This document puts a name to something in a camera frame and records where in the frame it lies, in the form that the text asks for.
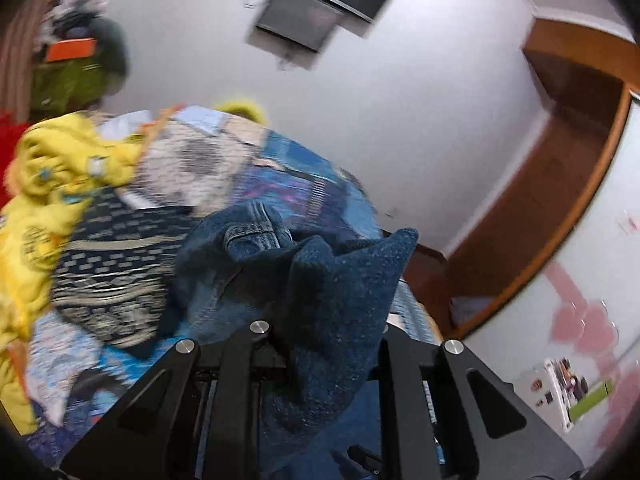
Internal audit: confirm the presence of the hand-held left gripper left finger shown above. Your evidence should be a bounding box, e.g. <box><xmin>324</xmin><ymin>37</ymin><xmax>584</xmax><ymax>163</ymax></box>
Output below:
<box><xmin>60</xmin><ymin>320</ymin><xmax>290</xmax><ymax>480</ymax></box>

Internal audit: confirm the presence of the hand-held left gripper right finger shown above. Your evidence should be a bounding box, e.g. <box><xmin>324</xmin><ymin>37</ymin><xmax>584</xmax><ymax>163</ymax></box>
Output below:
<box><xmin>378</xmin><ymin>331</ymin><xmax>586</xmax><ymax>480</ymax></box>

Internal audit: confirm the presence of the blue denim jacket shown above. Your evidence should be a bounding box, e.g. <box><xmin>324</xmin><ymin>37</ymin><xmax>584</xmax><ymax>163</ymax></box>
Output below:
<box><xmin>159</xmin><ymin>200</ymin><xmax>443</xmax><ymax>480</ymax></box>

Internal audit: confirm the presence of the pile of mixed clothes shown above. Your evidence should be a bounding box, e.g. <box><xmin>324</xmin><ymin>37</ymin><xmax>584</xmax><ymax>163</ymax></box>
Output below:
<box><xmin>35</xmin><ymin>0</ymin><xmax>108</xmax><ymax>48</ymax></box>

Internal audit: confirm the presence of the dark navy patterned cloth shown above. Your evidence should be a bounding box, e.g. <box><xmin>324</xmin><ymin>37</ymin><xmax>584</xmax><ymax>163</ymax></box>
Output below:
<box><xmin>50</xmin><ymin>192</ymin><xmax>203</xmax><ymax>361</ymax></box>

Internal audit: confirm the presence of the green bottle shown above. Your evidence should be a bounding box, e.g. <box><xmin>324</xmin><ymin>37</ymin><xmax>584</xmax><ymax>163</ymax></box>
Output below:
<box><xmin>567</xmin><ymin>380</ymin><xmax>616</xmax><ymax>423</ymax></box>

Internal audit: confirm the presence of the blue patchwork bed quilt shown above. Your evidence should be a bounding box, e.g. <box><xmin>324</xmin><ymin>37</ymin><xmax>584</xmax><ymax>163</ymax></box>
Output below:
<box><xmin>20</xmin><ymin>105</ymin><xmax>441</xmax><ymax>466</ymax></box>

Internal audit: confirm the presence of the brown wooden door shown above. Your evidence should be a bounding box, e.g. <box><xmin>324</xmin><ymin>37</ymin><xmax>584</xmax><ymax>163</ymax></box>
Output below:
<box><xmin>445</xmin><ymin>50</ymin><xmax>626</xmax><ymax>336</ymax></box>

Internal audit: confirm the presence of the yellow plush toy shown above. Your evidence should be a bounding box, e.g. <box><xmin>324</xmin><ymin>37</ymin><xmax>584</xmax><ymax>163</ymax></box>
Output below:
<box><xmin>212</xmin><ymin>95</ymin><xmax>271</xmax><ymax>126</ymax></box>

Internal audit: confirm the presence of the yellow printed fleece blanket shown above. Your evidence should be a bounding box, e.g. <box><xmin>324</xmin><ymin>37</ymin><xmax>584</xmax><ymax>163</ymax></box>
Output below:
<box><xmin>0</xmin><ymin>112</ymin><xmax>153</xmax><ymax>436</ymax></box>

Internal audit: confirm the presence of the green patterned cloth cover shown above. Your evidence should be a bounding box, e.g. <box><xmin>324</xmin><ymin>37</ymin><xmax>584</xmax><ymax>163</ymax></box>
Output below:
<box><xmin>27</xmin><ymin>57</ymin><xmax>111</xmax><ymax>116</ymax></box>

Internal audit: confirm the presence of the red plush toy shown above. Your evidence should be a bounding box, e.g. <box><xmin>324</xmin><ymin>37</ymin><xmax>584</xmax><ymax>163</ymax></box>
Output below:
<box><xmin>0</xmin><ymin>109</ymin><xmax>33</xmax><ymax>211</ymax></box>

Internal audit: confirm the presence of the dark grey cushion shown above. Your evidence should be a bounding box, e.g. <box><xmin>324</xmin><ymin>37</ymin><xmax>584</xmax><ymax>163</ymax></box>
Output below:
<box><xmin>92</xmin><ymin>17</ymin><xmax>132</xmax><ymax>98</ymax></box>

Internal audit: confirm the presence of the wooden overhead cabinet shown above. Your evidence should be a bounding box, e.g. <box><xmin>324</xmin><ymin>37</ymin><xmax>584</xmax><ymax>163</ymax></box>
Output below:
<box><xmin>520</xmin><ymin>17</ymin><xmax>640</xmax><ymax>111</ymax></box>

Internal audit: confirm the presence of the orange box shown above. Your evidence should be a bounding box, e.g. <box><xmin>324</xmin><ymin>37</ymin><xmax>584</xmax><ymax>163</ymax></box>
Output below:
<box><xmin>47</xmin><ymin>37</ymin><xmax>98</xmax><ymax>63</ymax></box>

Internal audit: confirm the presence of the striped brown curtain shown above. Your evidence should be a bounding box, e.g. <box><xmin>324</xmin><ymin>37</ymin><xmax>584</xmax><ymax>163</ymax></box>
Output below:
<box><xmin>0</xmin><ymin>0</ymin><xmax>86</xmax><ymax>111</ymax></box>

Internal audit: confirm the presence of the small black wall monitor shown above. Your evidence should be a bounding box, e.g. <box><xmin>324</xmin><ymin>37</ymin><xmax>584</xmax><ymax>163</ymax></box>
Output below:
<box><xmin>255</xmin><ymin>0</ymin><xmax>343</xmax><ymax>53</ymax></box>

